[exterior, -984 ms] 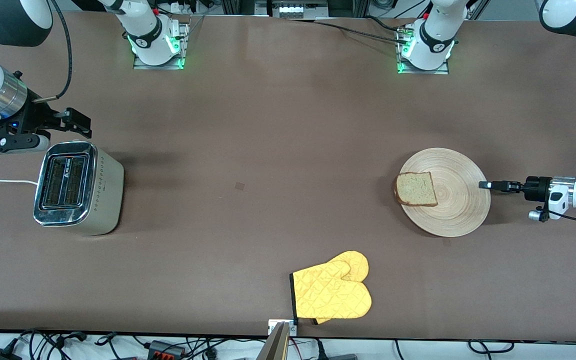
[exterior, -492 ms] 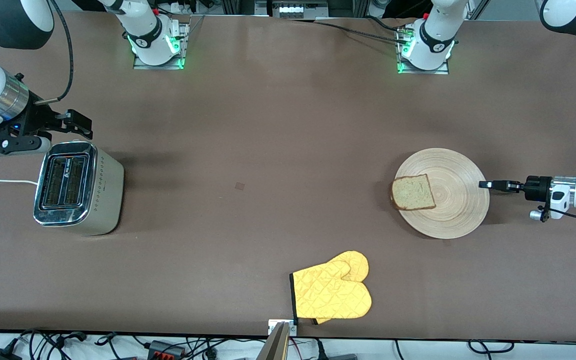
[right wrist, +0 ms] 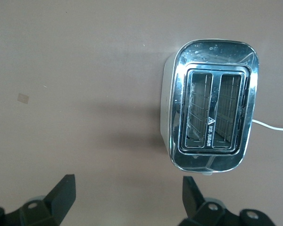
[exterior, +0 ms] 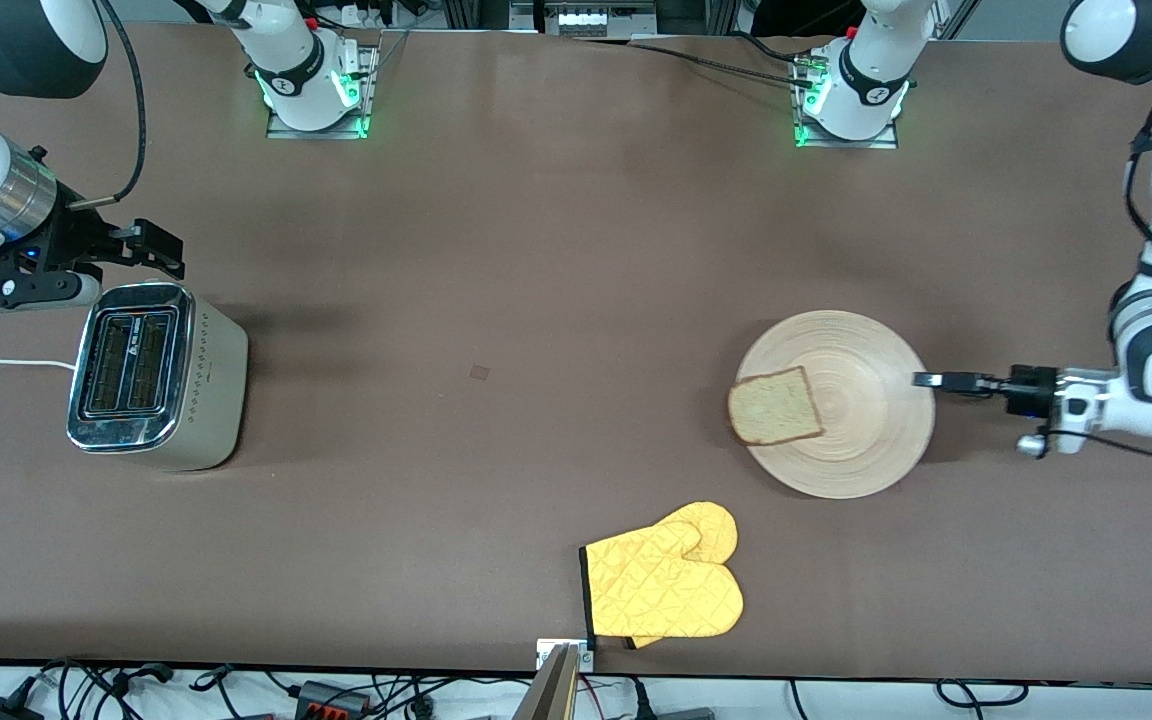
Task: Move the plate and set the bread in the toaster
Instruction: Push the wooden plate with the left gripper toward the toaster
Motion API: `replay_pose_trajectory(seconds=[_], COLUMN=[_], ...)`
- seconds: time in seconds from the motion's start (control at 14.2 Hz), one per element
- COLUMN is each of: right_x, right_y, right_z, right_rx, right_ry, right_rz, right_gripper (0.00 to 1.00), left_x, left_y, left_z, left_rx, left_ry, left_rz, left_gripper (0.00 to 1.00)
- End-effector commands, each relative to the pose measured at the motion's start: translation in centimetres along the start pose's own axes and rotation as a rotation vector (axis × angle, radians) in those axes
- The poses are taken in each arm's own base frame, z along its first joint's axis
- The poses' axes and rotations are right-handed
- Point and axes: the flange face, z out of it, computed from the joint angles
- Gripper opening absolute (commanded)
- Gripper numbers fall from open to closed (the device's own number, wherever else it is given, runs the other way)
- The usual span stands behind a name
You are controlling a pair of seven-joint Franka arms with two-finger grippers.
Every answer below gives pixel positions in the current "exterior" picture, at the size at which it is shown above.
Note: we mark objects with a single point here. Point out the aluminium profile post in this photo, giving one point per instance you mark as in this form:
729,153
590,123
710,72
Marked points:
548,695

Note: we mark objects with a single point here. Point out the yellow quilted oven mitt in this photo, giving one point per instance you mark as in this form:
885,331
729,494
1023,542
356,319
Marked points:
661,590

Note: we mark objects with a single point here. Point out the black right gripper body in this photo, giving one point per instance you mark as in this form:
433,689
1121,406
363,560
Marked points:
77,243

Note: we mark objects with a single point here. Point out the round wooden plate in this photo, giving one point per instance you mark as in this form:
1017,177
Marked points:
856,420

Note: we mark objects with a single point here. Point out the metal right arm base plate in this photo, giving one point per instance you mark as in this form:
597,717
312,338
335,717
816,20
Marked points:
281,130

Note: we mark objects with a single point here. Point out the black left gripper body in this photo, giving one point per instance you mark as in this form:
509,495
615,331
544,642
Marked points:
1029,389

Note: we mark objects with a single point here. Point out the white metal bracket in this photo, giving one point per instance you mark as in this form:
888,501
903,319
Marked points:
543,652

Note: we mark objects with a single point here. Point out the black plug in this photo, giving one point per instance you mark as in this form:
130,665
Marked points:
641,700

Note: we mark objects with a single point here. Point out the silver two-slot toaster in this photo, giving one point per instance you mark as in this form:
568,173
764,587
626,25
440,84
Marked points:
211,390

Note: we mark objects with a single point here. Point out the red and black connector block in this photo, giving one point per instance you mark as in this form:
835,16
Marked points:
321,700

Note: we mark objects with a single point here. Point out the grey power strip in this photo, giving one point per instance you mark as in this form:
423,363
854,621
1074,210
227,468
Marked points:
586,20

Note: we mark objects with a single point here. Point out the brown bread slice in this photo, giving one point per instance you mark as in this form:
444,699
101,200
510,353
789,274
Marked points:
774,408

